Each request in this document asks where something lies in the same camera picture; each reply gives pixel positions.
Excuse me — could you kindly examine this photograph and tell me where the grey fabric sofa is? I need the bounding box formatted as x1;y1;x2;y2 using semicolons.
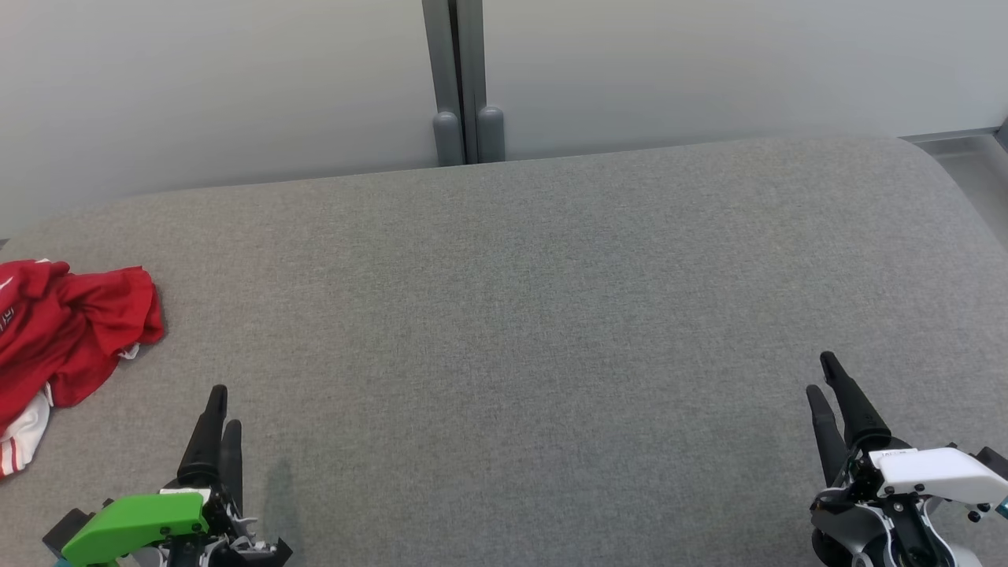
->
0;135;1008;567

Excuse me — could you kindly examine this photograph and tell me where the grey metal floor rail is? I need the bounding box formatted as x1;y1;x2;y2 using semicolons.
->
898;118;1008;152

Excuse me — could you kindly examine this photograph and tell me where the grey metal door frame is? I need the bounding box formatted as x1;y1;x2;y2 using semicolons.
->
421;0;486;166

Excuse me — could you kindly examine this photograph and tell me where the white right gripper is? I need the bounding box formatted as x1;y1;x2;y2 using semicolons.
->
806;351;1008;565

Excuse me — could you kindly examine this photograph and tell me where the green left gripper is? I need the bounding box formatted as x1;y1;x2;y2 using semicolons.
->
61;384;292;567

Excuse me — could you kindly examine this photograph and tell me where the grey cylindrical door stopper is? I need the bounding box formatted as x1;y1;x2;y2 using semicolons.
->
432;110;465;168
476;106;506;164

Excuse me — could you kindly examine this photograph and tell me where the red number 23 jersey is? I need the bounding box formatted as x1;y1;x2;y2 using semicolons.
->
0;258;99;479

